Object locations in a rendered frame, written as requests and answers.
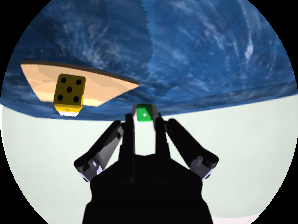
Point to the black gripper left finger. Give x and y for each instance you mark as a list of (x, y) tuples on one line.
[(97, 157)]

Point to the green die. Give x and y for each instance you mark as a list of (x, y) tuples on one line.
[(144, 112)]

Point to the yellow die with black pips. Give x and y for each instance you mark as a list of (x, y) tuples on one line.
[(69, 93)]

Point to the peach square mat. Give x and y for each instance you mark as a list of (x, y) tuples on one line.
[(100, 86)]

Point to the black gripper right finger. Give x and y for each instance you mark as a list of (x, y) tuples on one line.
[(198, 159)]

